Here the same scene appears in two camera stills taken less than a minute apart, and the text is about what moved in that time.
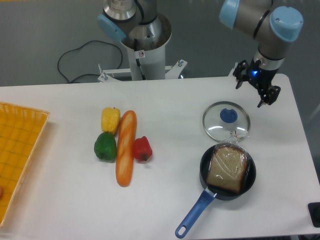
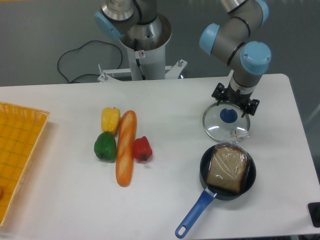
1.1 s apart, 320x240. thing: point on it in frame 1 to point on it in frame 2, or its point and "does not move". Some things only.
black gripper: [261, 79] to [221, 93]
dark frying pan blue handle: [211, 192] does not move
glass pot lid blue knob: [228, 116] does not move
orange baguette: [125, 149] does not move
